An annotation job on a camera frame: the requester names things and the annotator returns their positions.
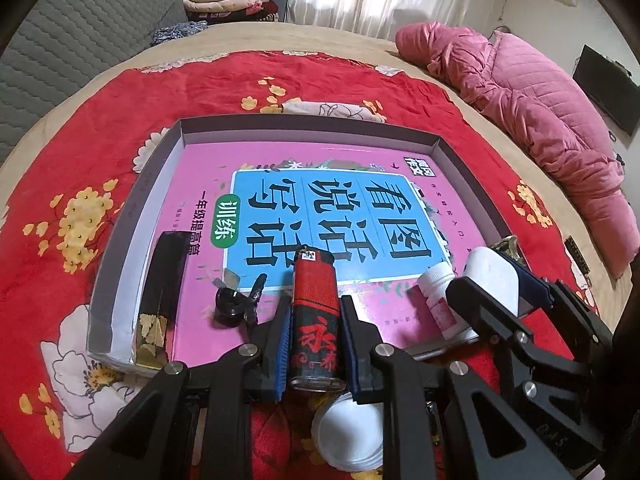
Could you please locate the grey cardboard box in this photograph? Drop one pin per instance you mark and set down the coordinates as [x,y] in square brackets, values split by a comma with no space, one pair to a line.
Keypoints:
[160,180]

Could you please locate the black television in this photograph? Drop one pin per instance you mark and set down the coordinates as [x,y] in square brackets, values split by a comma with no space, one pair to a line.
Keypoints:
[607,90]

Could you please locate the pink quilt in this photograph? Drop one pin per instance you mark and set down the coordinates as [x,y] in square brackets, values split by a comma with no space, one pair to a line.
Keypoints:
[540,100]

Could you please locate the red floral blanket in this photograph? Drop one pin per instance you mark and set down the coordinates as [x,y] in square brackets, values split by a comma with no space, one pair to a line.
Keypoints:
[100,160]

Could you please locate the pink and blue book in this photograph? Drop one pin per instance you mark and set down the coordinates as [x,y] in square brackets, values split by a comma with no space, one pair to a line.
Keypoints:
[325,210]

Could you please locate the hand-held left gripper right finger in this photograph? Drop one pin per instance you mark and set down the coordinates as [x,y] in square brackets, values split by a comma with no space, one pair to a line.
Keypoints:
[352,355]

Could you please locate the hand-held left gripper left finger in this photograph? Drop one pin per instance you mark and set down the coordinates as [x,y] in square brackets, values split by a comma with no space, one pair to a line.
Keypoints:
[282,345]

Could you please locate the white bottle with red label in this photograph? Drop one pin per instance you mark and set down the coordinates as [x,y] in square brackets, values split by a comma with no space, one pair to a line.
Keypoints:
[440,305]

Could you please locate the grey quilted cover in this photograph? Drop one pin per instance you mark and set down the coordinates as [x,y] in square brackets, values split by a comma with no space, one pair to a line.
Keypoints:
[75,35]

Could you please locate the blue patterned cloth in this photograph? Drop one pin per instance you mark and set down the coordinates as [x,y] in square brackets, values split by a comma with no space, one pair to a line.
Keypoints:
[177,32]

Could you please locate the white round lid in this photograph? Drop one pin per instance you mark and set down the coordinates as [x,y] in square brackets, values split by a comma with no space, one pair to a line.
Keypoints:
[350,435]

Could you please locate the black bar with gold end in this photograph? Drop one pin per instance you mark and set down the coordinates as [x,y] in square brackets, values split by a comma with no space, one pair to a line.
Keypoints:
[160,290]

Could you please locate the red lighter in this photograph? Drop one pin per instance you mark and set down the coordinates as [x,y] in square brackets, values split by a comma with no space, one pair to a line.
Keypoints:
[315,320]

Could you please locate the pink folded garment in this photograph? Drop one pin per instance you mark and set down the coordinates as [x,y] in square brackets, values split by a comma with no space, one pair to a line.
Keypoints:
[220,6]

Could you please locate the dark red folded garment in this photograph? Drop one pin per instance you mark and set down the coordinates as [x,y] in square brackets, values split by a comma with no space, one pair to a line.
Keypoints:
[267,10]

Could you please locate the dark tag with gold print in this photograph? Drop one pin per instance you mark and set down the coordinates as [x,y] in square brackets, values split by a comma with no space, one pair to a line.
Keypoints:
[576,255]

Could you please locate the black clip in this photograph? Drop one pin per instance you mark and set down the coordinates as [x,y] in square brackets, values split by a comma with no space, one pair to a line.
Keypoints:
[237,302]

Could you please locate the white rounded plastic case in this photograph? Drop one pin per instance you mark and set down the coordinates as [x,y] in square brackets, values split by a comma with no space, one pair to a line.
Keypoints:
[492,275]

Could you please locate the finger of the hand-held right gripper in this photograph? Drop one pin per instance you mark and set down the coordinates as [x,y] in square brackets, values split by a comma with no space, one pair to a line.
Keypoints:
[532,285]
[500,320]

